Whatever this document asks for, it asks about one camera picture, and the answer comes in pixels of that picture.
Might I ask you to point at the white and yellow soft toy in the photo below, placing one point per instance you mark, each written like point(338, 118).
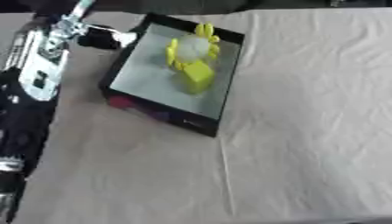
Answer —
point(193, 48)

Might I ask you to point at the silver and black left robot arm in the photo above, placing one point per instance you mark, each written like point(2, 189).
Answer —
point(38, 73)

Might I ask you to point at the black box with white inside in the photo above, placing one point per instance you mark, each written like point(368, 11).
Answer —
point(148, 78)

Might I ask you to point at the small red object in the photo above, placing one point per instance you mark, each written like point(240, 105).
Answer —
point(120, 102)

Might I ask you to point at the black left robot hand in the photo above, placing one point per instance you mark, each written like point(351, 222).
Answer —
point(99, 38)

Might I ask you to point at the yellow block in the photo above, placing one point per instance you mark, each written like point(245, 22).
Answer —
point(196, 76)

